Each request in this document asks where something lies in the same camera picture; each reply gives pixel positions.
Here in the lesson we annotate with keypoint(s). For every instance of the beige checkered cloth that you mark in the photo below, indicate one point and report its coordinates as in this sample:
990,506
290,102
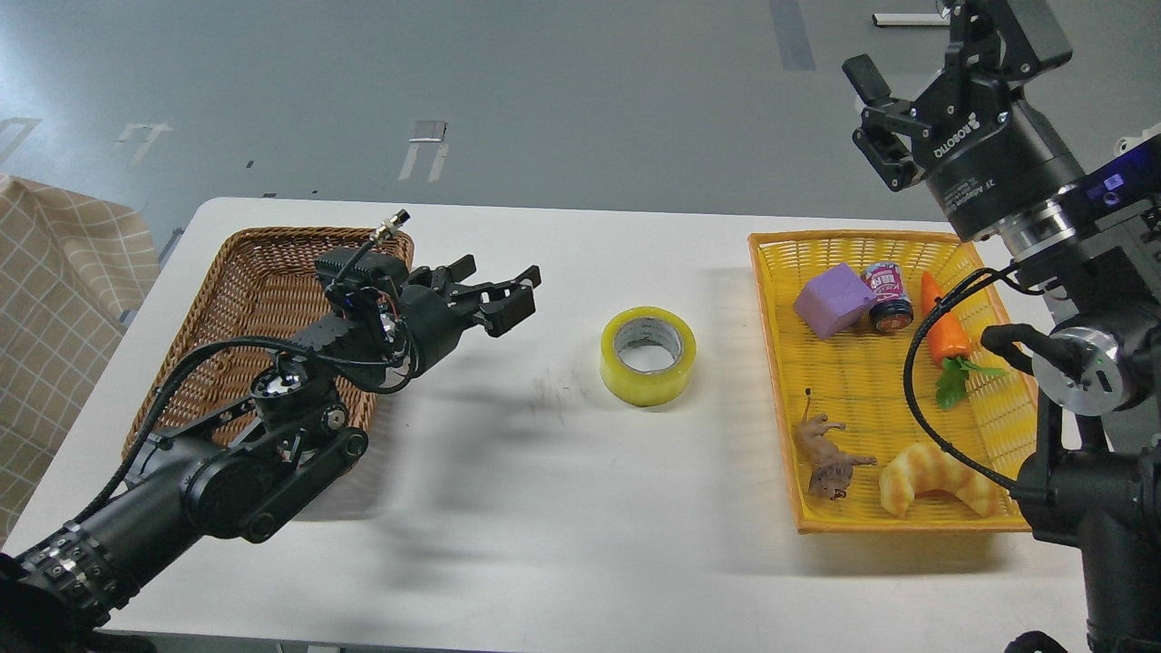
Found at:
71,267

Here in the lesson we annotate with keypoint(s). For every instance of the toy carrot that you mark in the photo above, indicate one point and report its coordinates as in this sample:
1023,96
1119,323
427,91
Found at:
949,347

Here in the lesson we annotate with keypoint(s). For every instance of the small pink can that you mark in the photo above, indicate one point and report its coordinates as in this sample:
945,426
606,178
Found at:
892,309

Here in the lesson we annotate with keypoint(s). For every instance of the toy lion figure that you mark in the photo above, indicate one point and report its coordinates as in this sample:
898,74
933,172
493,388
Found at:
832,468

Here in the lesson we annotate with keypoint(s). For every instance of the toy croissant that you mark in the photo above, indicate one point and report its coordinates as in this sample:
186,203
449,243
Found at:
925,467

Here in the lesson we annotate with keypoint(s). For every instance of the brown wicker basket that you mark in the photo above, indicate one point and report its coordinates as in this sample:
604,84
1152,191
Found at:
262,283

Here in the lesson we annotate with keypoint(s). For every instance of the white stand base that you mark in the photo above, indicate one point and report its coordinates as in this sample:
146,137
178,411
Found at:
910,20

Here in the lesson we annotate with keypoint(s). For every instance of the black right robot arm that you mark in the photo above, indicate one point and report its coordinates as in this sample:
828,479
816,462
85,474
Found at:
1088,243

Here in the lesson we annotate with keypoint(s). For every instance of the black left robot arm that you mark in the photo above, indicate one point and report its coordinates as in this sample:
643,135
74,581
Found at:
245,470

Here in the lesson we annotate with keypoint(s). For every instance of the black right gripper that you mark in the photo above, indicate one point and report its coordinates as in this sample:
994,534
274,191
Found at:
979,168

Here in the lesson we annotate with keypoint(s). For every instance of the yellow tape roll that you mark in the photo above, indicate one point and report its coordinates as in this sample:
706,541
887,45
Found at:
646,356

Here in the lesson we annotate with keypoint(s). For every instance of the purple foam block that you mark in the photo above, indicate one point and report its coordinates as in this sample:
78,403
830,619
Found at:
833,301

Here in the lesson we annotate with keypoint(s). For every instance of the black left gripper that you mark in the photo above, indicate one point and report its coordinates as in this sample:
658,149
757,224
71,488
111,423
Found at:
434,325

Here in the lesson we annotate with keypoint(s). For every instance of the yellow plastic basket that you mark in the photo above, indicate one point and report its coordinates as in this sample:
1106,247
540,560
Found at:
856,378

